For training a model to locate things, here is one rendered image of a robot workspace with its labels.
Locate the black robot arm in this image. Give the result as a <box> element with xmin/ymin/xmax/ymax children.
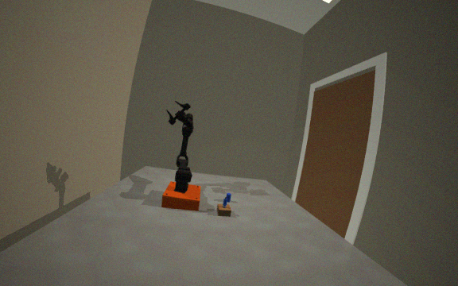
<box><xmin>174</xmin><ymin>114</ymin><xmax>194</xmax><ymax>194</ymax></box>

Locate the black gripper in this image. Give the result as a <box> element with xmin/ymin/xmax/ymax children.
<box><xmin>166</xmin><ymin>101</ymin><xmax>190</xmax><ymax>125</ymax></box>

